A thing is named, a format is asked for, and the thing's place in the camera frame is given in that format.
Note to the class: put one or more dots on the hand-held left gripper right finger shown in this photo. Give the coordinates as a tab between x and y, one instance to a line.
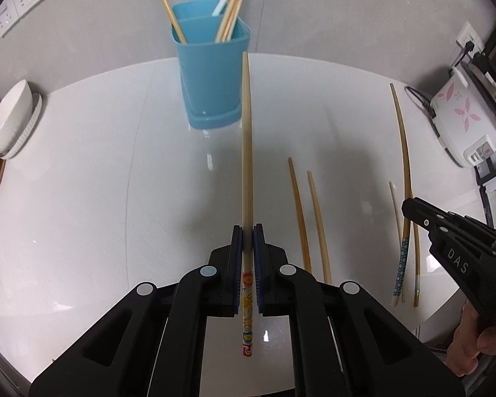
270	264

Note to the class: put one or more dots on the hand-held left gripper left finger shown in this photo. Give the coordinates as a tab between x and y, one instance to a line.
227	264

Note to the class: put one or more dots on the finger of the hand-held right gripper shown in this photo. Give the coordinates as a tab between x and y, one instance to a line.
483	231
423	219

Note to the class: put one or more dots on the wooden chopstick small printed end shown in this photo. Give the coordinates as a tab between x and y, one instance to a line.
298	206

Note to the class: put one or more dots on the wooden chopstick red floral end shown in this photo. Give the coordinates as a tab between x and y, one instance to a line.
233	8
246	140

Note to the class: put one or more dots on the blue plastic utensil holder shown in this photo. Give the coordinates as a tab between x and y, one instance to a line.
210	78

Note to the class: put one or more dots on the chopsticks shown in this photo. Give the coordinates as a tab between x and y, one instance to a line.
165	0

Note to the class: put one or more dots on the person's right hand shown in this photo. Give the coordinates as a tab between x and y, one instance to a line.
463	347

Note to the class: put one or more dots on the white floral rice cooker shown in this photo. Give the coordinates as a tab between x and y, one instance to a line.
467	120

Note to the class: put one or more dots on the white ribbed plate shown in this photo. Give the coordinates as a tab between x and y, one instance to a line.
31	120

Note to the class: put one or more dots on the large white bowl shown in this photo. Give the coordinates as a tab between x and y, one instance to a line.
8	115

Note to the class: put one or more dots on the white wall outlet with plug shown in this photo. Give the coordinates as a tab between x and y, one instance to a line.
465	33

